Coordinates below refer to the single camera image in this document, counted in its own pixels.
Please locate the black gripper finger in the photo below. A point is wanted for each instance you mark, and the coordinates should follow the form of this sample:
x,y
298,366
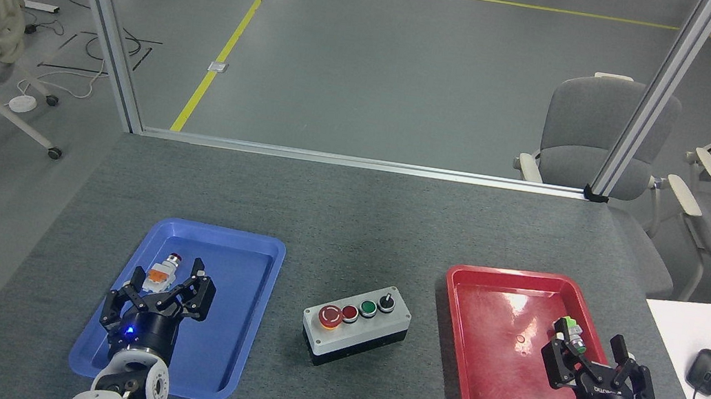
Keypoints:
x,y
635,385
564,371
125,303
194,298

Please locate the blue plastic tray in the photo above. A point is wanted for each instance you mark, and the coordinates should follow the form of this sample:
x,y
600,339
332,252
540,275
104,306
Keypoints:
x,y
223,348

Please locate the grey four-button control box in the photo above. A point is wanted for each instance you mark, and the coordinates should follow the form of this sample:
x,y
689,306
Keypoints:
x,y
350,338

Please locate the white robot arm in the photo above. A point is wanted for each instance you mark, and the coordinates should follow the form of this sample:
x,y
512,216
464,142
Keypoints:
x,y
128,383

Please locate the red push button orange block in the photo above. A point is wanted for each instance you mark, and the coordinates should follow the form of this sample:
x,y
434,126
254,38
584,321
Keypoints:
x,y
163,273

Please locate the red plastic tray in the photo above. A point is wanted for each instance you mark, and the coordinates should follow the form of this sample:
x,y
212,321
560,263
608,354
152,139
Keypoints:
x,y
500,359

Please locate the black computer mouse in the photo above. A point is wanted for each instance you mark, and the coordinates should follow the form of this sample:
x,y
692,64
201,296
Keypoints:
x,y
708,371

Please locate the round white floor socket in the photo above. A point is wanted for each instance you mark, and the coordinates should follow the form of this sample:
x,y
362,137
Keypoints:
x,y
22,104

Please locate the silver floor outlet plate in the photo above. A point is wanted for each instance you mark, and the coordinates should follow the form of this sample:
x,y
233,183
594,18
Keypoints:
x,y
218,67

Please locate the green push button switch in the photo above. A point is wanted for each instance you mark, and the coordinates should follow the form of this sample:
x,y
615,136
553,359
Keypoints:
x,y
568,327

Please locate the black corner bracket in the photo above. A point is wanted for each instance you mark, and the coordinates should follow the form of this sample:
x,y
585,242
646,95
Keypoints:
x,y
596,194

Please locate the silver aluminium rail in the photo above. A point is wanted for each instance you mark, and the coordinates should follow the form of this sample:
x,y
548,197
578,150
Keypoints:
x,y
361,161

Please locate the silver aluminium post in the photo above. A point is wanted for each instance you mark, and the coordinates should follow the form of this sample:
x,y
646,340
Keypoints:
x,y
103,18
659,96

